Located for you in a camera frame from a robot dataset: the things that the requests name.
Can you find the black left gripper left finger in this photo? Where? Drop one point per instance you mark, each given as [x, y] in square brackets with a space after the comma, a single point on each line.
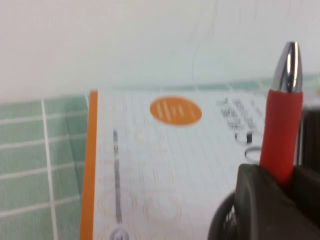
[260, 207]

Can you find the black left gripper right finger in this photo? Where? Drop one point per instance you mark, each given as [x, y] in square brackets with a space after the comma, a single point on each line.
[307, 185]

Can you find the red gel pen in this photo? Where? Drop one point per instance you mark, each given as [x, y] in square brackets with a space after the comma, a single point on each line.
[280, 130]

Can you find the black mesh pen holder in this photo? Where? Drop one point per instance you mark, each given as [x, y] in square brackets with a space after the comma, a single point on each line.
[220, 217]

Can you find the white orange ROS book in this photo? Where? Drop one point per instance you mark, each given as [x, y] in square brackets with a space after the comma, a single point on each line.
[175, 162]

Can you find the green checked tablecloth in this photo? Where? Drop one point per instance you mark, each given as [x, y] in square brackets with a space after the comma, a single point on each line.
[25, 162]

